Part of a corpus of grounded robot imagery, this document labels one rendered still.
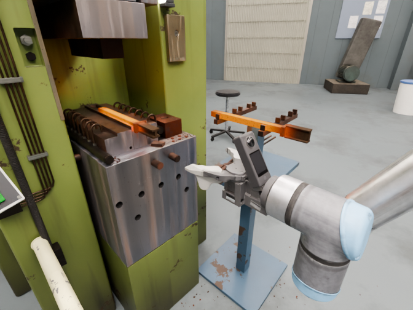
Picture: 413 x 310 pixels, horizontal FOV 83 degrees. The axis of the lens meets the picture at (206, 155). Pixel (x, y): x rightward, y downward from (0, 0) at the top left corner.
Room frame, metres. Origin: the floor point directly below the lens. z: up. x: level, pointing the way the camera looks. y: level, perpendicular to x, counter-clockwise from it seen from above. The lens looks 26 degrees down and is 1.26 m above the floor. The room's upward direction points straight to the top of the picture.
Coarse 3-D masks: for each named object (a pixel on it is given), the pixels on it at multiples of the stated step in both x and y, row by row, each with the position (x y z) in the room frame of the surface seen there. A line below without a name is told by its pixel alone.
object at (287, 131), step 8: (216, 112) 0.96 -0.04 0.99; (224, 112) 0.96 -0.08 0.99; (232, 120) 0.90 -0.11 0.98; (240, 120) 0.88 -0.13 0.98; (248, 120) 0.85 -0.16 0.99; (256, 120) 0.85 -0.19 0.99; (272, 128) 0.79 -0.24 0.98; (280, 128) 0.77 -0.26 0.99; (288, 128) 0.76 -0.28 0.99; (296, 128) 0.73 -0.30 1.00; (304, 128) 0.73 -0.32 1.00; (280, 136) 0.76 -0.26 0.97; (288, 136) 0.76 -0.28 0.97; (296, 136) 0.74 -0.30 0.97; (304, 136) 0.72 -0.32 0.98
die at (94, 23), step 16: (64, 0) 0.74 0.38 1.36; (80, 0) 0.70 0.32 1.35; (96, 0) 0.73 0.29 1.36; (112, 0) 0.76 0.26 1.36; (48, 16) 0.87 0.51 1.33; (64, 16) 0.76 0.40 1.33; (80, 16) 0.69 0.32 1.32; (96, 16) 0.72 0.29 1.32; (112, 16) 0.75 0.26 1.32; (128, 16) 0.79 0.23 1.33; (144, 16) 0.83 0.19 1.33; (48, 32) 0.90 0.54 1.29; (64, 32) 0.79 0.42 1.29; (80, 32) 0.70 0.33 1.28; (96, 32) 0.72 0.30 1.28; (112, 32) 0.75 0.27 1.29; (128, 32) 0.78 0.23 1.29; (144, 32) 0.82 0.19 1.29
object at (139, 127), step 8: (104, 112) 0.93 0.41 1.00; (112, 112) 0.91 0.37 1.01; (120, 120) 0.84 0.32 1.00; (128, 120) 0.81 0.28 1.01; (136, 120) 0.81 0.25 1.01; (144, 120) 0.79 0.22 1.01; (136, 128) 0.75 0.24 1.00; (144, 128) 0.72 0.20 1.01; (152, 128) 0.71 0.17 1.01; (152, 136) 0.70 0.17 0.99
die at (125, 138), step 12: (84, 108) 1.03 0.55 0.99; (84, 120) 0.89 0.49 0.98; (96, 120) 0.86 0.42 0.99; (108, 120) 0.86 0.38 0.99; (96, 132) 0.76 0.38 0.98; (108, 132) 0.76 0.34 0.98; (120, 132) 0.73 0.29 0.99; (132, 132) 0.76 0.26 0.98; (96, 144) 0.74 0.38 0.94; (108, 144) 0.70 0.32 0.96; (120, 144) 0.72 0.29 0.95; (132, 144) 0.75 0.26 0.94; (144, 144) 0.79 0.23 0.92
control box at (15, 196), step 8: (0, 168) 0.42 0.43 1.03; (0, 176) 0.41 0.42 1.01; (0, 184) 0.40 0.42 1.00; (8, 184) 0.41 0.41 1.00; (0, 192) 0.39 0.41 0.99; (8, 192) 0.40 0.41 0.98; (16, 192) 0.41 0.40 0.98; (8, 200) 0.39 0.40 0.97; (16, 200) 0.40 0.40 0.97; (0, 208) 0.37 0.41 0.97; (8, 208) 0.38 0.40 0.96
